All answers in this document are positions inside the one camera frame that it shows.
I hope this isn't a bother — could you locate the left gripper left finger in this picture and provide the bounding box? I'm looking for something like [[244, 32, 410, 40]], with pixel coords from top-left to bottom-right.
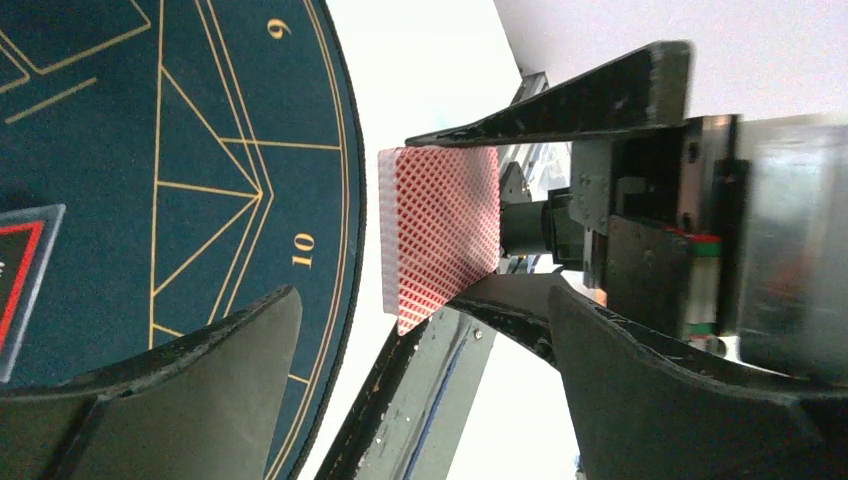
[[1, 286, 302, 479]]

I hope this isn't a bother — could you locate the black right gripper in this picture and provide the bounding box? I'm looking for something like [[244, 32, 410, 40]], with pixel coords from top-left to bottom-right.
[[405, 40, 750, 368]]

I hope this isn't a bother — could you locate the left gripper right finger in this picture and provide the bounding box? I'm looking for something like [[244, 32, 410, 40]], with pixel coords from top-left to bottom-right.
[[548, 284, 847, 479]]

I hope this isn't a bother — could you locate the red playing card deck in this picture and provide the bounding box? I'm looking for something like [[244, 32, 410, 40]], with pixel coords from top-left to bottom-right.
[[378, 147, 500, 336]]

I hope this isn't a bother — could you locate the red triangular marker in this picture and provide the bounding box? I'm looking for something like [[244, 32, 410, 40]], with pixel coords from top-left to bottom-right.
[[1, 204, 66, 383]]

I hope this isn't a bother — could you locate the round dark poker mat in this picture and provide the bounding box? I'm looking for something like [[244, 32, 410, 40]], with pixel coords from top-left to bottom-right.
[[1, 1, 365, 479]]

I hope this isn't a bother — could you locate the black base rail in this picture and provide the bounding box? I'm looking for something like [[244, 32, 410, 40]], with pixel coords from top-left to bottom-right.
[[314, 69, 551, 480]]

